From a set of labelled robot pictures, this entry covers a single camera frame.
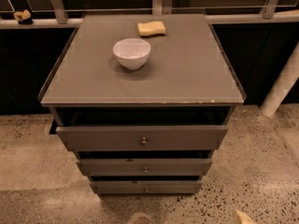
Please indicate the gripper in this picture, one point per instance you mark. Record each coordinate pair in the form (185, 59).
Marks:
(243, 217)

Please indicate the grey drawer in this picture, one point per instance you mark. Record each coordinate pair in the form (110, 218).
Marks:
(139, 138)
(145, 187)
(143, 167)

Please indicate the grey top drawer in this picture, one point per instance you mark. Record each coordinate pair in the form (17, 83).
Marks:
(139, 138)

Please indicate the grey bottom drawer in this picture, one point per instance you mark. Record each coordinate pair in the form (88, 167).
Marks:
(145, 187)

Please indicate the grey drawer cabinet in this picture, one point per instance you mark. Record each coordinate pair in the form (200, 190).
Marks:
(186, 81)

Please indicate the white diagonal pole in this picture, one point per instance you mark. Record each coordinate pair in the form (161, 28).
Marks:
(284, 83)

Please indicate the white bowl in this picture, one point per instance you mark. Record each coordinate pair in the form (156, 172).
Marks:
(132, 53)

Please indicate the metal window railing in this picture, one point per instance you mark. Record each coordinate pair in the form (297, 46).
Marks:
(69, 13)

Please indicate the yellow sponge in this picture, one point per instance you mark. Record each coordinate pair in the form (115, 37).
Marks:
(151, 28)

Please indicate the small yellow object on ledge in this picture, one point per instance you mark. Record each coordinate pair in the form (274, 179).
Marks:
(23, 16)

